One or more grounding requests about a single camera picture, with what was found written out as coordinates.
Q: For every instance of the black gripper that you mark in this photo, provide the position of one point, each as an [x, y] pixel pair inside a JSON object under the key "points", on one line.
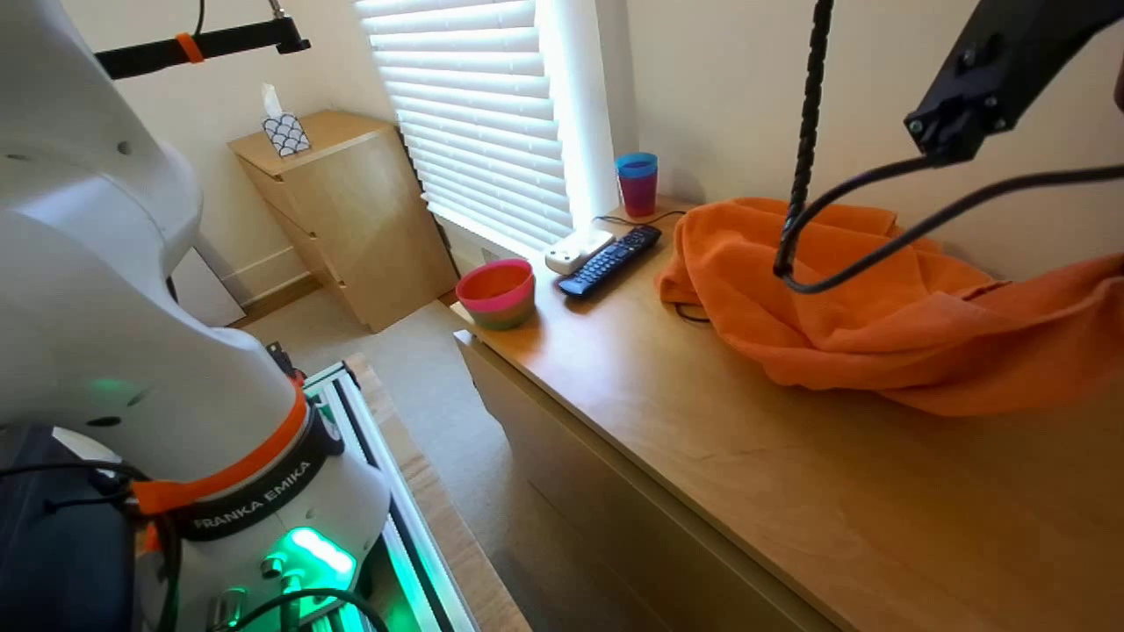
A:
{"points": [[1001, 59]]}

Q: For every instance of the orange fleece towel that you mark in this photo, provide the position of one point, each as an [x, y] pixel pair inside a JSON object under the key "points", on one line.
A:
{"points": [[924, 329]]}

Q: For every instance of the light wooden cabinet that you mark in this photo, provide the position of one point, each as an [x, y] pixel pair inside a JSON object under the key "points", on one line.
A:
{"points": [[727, 499]]}

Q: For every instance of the small wooden side cabinet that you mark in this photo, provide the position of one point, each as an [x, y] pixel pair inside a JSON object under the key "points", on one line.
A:
{"points": [[352, 212]]}

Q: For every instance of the stacked blue and pink cups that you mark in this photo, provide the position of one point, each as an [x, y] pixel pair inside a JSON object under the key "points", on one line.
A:
{"points": [[638, 175]]}

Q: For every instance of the black TV remote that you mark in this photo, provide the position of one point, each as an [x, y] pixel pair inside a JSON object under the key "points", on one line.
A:
{"points": [[609, 260]]}

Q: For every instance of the white remote control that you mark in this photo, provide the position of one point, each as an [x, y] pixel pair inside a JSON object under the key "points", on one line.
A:
{"points": [[574, 250]]}

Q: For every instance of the white window blinds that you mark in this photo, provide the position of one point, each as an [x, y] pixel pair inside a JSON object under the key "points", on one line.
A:
{"points": [[474, 105]]}

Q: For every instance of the pink and green bowl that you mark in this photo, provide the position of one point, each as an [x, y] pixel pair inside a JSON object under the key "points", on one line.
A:
{"points": [[501, 293]]}

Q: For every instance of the patterned tissue box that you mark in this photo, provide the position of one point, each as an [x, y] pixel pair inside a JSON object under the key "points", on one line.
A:
{"points": [[277, 123]]}

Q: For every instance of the black camera boom pole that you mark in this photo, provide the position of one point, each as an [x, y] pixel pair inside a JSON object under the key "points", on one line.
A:
{"points": [[197, 48]]}

